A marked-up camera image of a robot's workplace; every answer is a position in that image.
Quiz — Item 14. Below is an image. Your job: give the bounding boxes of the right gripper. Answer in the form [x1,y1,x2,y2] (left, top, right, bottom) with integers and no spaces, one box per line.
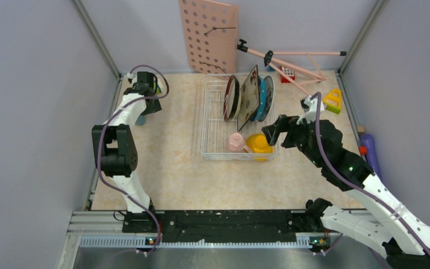
[263,112,325,168]

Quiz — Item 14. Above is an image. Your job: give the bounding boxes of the yellow ribbed bowl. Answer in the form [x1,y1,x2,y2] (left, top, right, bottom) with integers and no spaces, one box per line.
[246,133,274,154]

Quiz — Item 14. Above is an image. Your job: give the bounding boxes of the blue grey mug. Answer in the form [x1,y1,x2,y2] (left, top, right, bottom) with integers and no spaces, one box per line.
[135,115,146,126]

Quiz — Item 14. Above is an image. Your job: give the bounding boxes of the square floral plate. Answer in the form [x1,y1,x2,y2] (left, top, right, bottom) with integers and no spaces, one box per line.
[237,64,260,132]

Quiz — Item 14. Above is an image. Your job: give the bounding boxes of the round white patterned plate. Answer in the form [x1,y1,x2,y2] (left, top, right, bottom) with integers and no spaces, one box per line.
[259,75,274,122]

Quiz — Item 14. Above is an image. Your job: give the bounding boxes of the teal polka dot plate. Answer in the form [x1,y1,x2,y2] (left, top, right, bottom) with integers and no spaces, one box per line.
[250,76,267,122]

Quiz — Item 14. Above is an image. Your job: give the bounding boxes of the pink mug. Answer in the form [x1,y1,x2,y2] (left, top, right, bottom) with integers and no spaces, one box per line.
[226,132,252,153]

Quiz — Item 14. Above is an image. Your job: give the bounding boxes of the dark brown round saucer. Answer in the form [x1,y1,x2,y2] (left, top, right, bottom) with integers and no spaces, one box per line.
[223,75,240,121]

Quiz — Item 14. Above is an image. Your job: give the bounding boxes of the cream bowl with brown rim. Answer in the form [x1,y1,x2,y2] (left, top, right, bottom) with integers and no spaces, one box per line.
[233,88,242,119]

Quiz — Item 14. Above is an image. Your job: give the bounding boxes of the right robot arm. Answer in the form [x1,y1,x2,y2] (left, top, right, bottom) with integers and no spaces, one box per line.
[262,92,430,268]

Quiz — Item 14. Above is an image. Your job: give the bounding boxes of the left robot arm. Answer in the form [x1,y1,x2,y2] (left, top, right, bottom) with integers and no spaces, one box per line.
[91,71,162,232]

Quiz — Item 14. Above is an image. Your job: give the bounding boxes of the stacked coloured toy blocks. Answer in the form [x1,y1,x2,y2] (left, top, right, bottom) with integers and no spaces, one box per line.
[156,84,162,95]

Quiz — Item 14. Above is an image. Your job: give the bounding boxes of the pink tripod stand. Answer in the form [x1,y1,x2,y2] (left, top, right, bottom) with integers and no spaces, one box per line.
[236,39,348,95]

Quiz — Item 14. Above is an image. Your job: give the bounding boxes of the red toy block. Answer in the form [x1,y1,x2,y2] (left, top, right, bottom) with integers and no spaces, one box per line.
[279,66,296,84]

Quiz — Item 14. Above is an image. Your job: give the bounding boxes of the yellow triangle toy block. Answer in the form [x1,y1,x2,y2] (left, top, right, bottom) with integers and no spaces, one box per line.
[322,89,343,114]

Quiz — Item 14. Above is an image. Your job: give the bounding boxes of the small wooden block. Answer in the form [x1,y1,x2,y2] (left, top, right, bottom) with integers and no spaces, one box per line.
[357,126,366,136]

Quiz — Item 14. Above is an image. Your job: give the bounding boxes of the pink pegboard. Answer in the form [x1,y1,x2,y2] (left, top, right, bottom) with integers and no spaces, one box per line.
[179,0,240,75]

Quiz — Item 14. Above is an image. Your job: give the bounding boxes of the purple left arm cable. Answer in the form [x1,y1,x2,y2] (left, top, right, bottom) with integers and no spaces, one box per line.
[97,64,170,257]

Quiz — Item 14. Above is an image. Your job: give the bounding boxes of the white wire dish rack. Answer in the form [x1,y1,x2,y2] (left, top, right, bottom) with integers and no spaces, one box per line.
[199,74,279,161]

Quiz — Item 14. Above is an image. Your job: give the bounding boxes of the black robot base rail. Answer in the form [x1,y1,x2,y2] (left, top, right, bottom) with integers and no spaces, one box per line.
[122,210,331,243]

